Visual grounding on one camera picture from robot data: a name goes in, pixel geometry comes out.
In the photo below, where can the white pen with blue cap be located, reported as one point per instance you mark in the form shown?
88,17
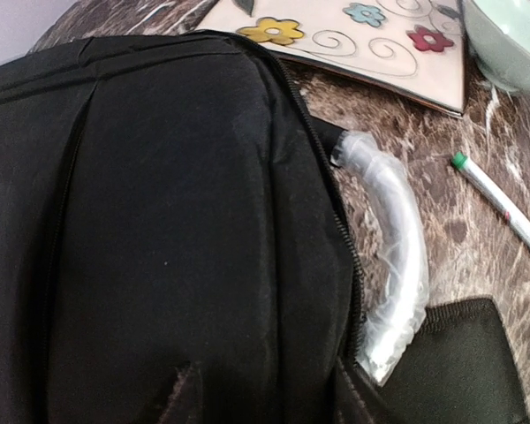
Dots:
490,190

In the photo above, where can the floral ceramic tile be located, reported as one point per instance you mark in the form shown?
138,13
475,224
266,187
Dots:
413,48

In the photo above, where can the black student backpack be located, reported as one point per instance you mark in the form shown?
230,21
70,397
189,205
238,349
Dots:
181,242

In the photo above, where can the pale green ceramic bowl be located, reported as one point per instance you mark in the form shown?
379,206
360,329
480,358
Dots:
499,32

